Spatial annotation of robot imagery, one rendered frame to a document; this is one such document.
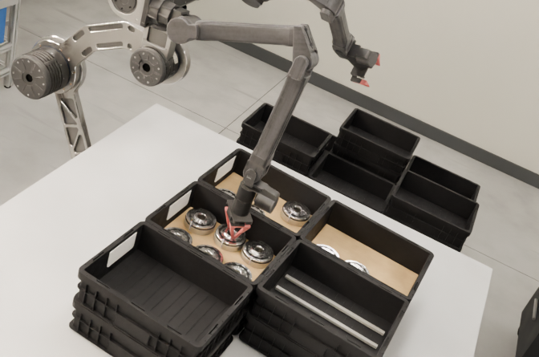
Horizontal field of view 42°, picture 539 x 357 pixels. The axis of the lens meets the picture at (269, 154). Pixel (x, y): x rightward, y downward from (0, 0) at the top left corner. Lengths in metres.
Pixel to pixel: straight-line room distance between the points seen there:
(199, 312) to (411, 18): 3.45
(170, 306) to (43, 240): 0.53
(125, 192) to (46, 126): 1.62
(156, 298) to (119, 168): 0.80
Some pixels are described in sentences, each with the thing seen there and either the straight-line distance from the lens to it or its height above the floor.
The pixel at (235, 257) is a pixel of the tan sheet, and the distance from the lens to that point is 2.24.
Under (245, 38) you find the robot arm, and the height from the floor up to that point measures 1.49.
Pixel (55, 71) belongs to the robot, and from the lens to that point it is 2.79.
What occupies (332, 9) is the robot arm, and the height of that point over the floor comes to 1.56.
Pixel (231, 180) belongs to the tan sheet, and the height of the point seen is 0.83.
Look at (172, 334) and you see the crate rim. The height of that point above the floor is 0.92.
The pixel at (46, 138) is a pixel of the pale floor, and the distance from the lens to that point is 4.05.
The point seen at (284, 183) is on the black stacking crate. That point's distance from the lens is 2.53.
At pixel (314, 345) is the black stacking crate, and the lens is 2.05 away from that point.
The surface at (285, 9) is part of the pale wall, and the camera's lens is 5.35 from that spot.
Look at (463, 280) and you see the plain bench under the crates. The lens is 2.83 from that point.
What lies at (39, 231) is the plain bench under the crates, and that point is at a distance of 2.38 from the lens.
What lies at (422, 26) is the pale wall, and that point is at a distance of 5.09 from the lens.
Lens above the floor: 2.28
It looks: 31 degrees down
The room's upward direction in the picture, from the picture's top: 19 degrees clockwise
